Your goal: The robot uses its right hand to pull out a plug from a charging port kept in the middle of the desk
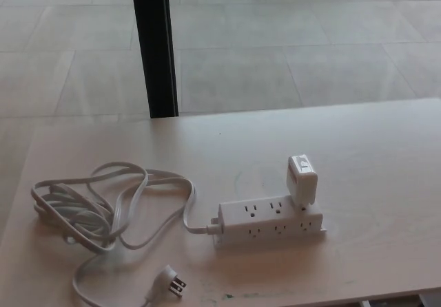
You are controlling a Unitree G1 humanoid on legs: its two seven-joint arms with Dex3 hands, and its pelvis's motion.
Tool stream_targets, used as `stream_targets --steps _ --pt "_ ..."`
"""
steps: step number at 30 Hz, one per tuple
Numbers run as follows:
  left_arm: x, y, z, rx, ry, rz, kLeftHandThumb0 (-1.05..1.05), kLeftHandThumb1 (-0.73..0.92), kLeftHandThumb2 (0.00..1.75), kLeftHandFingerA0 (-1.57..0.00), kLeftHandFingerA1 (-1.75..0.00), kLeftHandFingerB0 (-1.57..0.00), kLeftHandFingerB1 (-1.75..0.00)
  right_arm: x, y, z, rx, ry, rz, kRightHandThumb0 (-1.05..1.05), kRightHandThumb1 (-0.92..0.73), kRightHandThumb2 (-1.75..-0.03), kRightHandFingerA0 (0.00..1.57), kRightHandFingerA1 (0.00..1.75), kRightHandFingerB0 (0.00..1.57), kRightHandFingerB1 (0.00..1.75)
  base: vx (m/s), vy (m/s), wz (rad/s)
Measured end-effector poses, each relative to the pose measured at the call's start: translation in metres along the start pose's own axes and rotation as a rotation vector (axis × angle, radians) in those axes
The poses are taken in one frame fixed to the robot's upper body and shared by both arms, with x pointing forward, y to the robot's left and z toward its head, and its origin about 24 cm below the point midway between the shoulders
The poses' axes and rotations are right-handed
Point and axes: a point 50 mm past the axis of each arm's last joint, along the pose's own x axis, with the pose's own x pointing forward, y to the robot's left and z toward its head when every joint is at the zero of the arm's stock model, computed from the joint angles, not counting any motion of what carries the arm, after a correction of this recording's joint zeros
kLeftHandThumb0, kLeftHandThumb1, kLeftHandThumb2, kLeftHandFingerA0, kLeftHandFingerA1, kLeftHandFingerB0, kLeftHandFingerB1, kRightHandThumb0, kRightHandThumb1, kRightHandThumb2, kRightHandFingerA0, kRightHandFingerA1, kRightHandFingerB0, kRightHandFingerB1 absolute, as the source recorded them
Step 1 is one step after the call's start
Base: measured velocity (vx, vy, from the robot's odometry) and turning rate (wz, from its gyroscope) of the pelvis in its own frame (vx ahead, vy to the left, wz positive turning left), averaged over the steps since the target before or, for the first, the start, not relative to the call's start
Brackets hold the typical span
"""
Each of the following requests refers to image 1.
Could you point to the white six-outlet power strip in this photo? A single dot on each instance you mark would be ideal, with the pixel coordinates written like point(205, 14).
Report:
point(262, 224)

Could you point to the black vertical pillar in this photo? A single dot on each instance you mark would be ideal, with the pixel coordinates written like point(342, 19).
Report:
point(153, 45)

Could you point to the white charger adapter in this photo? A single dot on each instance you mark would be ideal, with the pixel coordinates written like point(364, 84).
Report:
point(303, 183)

